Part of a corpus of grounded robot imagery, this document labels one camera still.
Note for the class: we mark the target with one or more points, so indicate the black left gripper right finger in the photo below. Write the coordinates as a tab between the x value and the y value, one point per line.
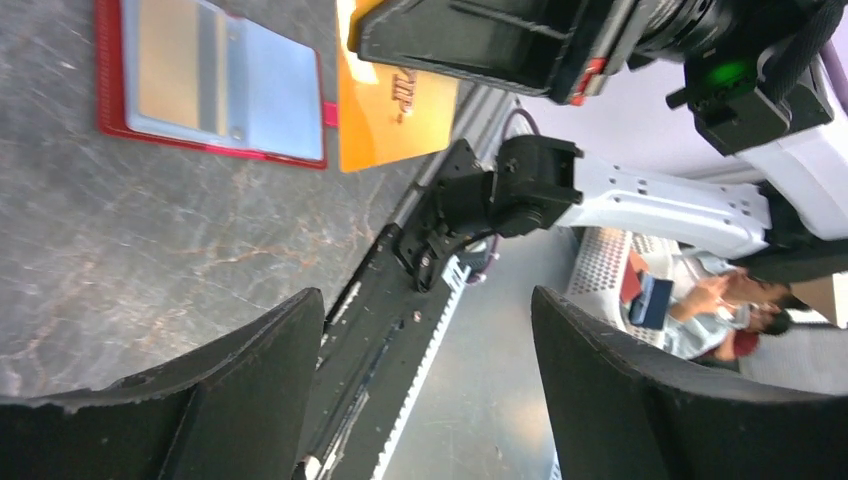
620	408

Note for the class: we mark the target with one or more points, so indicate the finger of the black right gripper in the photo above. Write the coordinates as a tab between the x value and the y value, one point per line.
544	48

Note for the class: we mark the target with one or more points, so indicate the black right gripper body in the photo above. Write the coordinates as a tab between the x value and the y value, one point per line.
749	75

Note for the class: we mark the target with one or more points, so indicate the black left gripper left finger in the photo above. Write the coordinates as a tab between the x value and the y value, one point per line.
231	409

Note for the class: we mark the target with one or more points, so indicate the gold VIP credit card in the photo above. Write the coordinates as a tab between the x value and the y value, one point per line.
386	113

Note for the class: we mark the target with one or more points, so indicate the red leather card holder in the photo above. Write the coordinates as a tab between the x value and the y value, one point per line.
276	109

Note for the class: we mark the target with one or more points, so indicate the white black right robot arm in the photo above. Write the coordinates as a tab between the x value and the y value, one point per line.
790	228

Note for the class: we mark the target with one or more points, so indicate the person with dark hair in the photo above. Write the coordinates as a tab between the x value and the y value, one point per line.
708	312

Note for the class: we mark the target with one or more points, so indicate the white perforated basket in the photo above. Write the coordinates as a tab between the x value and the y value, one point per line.
598	273

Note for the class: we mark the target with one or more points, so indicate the brown cardboard box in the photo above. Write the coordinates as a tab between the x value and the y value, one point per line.
827	296

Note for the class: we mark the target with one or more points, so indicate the grey slotted cable duct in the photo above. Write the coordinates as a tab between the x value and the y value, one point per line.
455	277

